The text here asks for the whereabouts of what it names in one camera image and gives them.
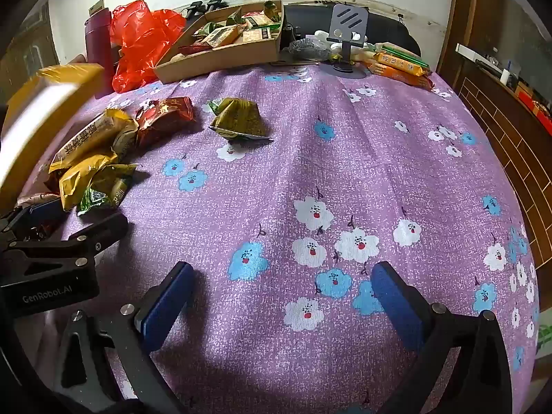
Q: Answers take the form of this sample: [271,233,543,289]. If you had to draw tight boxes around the beige dark-striped snack packet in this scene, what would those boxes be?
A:
[203,25,242,48]

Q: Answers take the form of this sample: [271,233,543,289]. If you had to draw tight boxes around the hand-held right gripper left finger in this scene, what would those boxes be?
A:
[52,261,196,414]

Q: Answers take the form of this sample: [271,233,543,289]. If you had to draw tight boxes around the maroon thermos bottle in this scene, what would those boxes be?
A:
[84,7,115,100]

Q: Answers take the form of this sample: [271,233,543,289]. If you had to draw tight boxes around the long yellow snack packet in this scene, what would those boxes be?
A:
[48,109,139,174]

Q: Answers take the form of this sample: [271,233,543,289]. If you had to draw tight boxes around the purple floral tablecloth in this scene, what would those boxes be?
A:
[13,58,542,414]

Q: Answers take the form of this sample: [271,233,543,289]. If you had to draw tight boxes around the red plastic bag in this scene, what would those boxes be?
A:
[110,0,188,94]

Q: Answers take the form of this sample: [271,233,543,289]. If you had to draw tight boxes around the grey phone stand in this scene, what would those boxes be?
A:
[321,3,371,80]

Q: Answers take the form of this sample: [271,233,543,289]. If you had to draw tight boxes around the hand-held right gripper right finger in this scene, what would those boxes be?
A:
[370,261,514,414]

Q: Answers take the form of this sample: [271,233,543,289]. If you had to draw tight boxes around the dark red snack packet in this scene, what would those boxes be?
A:
[135,96,196,149]

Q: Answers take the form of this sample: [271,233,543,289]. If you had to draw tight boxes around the orange biscuit packet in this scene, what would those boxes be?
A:
[366,64,434,91]
[373,52,431,77]

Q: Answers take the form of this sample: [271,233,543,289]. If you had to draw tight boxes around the narrow cracker packet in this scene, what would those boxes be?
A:
[244,14,277,29]

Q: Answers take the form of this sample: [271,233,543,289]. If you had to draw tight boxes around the wooden wall cabinet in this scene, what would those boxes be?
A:
[440,0,552,268]

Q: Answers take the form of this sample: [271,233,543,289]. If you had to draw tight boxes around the yellow cardboard box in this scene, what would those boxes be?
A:
[0,63,105,212]

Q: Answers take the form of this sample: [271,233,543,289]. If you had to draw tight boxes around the long white box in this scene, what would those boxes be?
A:
[456,44,503,70]

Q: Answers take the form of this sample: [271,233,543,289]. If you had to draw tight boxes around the short yellow snack packet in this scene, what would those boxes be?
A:
[59,151,119,213]

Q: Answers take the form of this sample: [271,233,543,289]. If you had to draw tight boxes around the brown cardboard tray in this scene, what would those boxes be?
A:
[154,0,285,83]

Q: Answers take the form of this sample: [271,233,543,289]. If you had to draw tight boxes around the row of red boxes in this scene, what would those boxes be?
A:
[515,82,552,134]

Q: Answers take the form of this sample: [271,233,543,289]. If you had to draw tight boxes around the green striped biscuit packet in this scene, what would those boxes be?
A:
[375,42,431,67]

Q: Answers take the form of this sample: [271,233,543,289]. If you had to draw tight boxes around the white cotton gloves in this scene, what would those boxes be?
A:
[313,29,376,59]

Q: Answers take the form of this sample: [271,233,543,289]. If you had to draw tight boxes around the large cracker packet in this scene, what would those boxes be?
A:
[242,27,281,44]

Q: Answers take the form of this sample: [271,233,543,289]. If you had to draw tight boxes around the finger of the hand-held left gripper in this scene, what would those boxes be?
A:
[6,212,130,266]
[0,197,64,249]

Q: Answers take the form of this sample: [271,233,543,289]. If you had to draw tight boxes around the black plastic device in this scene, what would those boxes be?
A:
[185,0,234,18]

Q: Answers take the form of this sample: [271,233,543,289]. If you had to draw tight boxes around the green pea snack packet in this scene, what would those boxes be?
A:
[77,163,139,217]

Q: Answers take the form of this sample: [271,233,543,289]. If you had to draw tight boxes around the olive green triangular snack packet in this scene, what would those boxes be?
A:
[206,97,274,142]

